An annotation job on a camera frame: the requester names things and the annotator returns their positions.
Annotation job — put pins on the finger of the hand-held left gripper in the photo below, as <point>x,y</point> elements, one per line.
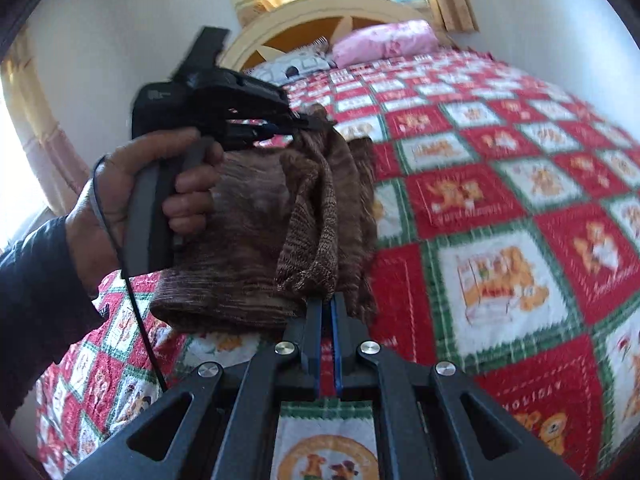
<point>255,139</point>
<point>305,121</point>

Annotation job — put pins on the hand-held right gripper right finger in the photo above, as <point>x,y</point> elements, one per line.
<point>345,340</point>

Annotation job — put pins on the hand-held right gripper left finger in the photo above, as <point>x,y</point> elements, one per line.
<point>314,340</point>

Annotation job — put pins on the brown knit sweater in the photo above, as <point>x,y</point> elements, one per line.
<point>250,240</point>

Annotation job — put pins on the person's left forearm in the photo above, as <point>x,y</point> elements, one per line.
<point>35,305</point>

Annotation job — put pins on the person's left hand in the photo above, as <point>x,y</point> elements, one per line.
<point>105,210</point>

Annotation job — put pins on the grey patterned pillow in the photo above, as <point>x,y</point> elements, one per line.
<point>295,65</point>

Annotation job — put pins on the cream arched bed headboard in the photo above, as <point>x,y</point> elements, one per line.
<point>240,45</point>

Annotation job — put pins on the pink pillow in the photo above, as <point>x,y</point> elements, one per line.
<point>385,40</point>

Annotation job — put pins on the red checked printed quilt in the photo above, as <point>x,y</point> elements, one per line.
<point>500,210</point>

